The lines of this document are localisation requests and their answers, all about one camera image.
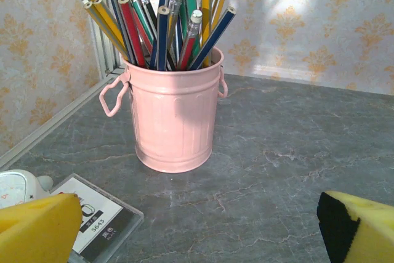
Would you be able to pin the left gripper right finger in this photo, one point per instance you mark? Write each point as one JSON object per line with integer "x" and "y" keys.
{"x": 363, "y": 232}

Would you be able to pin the green pencil with eraser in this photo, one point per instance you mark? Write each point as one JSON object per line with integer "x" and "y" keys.
{"x": 144, "y": 19}

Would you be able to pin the grey pencil with eraser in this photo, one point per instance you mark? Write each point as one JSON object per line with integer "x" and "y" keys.
{"x": 175, "y": 7}

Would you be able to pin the pink metal bucket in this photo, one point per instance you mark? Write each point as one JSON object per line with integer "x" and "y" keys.
{"x": 175, "y": 121}

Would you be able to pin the clear label card case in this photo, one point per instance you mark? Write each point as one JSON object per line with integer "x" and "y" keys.
{"x": 101, "y": 216}

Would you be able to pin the aluminium frame post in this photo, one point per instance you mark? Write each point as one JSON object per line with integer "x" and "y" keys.
{"x": 101, "y": 22}

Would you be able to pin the red pencil with eraser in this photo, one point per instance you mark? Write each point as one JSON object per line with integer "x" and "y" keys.
{"x": 187, "y": 50}

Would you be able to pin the aluminium frame rail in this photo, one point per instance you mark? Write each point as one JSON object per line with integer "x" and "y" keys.
{"x": 55, "y": 121}
{"x": 274, "y": 70}

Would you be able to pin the white square timer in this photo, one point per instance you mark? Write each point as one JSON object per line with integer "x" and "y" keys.
{"x": 18, "y": 187}

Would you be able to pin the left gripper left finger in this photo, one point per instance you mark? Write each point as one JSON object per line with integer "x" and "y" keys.
{"x": 37, "y": 232}

